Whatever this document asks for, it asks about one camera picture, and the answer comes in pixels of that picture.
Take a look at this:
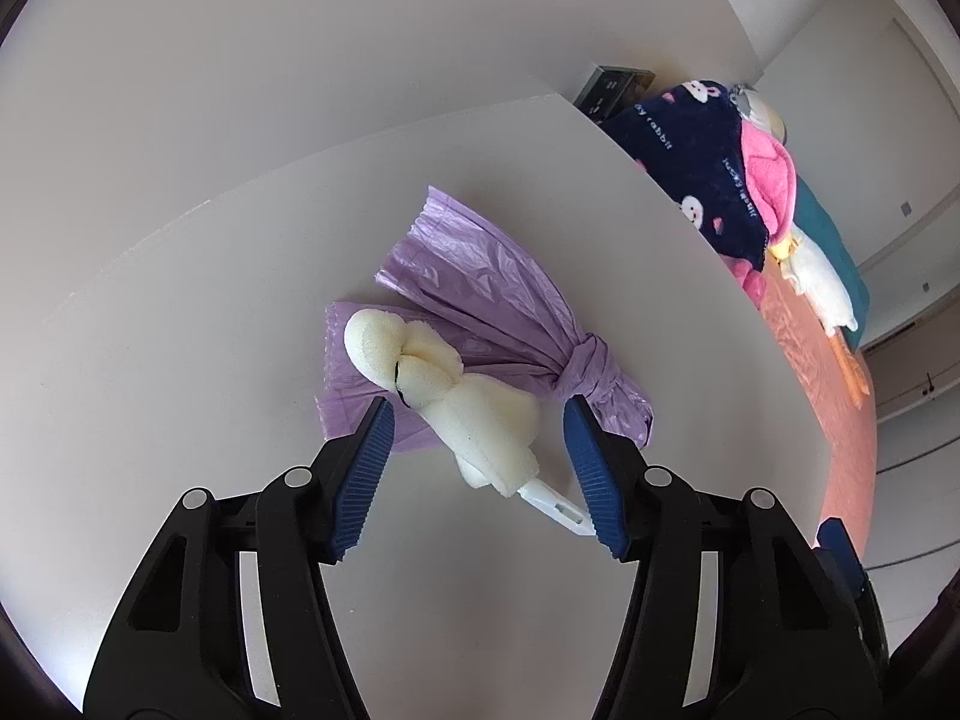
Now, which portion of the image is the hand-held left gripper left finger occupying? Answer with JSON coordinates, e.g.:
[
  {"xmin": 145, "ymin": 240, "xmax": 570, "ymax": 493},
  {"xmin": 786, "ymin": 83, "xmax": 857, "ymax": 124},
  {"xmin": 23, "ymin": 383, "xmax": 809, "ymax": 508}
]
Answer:
[{"xmin": 82, "ymin": 395, "xmax": 396, "ymax": 720}]

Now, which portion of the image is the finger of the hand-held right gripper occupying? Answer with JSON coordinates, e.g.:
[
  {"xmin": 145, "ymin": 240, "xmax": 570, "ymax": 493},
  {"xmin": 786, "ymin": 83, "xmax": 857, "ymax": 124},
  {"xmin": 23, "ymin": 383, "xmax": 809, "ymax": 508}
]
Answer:
[{"xmin": 814, "ymin": 517, "xmax": 893, "ymax": 683}]

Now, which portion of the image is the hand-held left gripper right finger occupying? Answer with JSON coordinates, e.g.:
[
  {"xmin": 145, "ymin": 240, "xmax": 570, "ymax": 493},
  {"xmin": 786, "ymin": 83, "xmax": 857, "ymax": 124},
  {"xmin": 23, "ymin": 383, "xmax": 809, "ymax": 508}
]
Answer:
[{"xmin": 562, "ymin": 396, "xmax": 890, "ymax": 720}]

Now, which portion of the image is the white sponge brush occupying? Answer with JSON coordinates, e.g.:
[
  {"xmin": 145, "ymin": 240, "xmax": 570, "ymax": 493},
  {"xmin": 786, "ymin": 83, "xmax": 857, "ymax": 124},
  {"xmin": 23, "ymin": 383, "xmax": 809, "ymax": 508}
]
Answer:
[{"xmin": 343, "ymin": 307, "xmax": 592, "ymax": 537}]

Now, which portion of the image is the bed with pink sheet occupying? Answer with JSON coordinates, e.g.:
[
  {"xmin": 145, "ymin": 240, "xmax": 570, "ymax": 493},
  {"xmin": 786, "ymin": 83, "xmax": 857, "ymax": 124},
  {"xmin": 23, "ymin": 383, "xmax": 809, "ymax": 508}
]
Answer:
[{"xmin": 757, "ymin": 270, "xmax": 878, "ymax": 563}]

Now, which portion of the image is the purple plastic bag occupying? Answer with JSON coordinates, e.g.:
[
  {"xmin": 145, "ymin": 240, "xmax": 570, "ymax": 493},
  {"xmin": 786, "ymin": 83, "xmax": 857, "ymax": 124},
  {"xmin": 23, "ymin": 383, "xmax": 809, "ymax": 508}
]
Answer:
[{"xmin": 315, "ymin": 185, "xmax": 655, "ymax": 455}]

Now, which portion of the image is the white goose plush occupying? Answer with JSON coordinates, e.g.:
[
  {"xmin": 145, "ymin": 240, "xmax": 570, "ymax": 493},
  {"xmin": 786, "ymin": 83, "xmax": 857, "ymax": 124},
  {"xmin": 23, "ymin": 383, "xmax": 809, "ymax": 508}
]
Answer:
[{"xmin": 780, "ymin": 232, "xmax": 871, "ymax": 398}]

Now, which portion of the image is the teal pillow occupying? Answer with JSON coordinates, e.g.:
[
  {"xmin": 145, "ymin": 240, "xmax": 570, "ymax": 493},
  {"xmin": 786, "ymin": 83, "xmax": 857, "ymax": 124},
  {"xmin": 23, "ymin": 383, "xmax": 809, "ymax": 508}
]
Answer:
[{"xmin": 791, "ymin": 176, "xmax": 871, "ymax": 331}]

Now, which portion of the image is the navy printed blanket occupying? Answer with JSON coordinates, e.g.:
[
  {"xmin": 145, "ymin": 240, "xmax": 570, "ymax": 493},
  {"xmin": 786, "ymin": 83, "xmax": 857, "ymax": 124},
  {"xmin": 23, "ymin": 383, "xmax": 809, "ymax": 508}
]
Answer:
[{"xmin": 600, "ymin": 79, "xmax": 770, "ymax": 275}]

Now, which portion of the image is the checkered pillow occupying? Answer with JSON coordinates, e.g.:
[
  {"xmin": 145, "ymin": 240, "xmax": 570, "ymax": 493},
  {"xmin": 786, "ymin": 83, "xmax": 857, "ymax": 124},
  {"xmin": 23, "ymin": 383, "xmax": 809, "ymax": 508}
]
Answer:
[{"xmin": 731, "ymin": 86, "xmax": 788, "ymax": 143}]

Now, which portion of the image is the black wall panel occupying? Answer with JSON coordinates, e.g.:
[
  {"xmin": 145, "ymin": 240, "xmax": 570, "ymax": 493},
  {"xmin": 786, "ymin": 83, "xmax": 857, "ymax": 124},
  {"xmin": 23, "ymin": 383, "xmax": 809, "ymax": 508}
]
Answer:
[{"xmin": 574, "ymin": 64, "xmax": 657, "ymax": 121}]

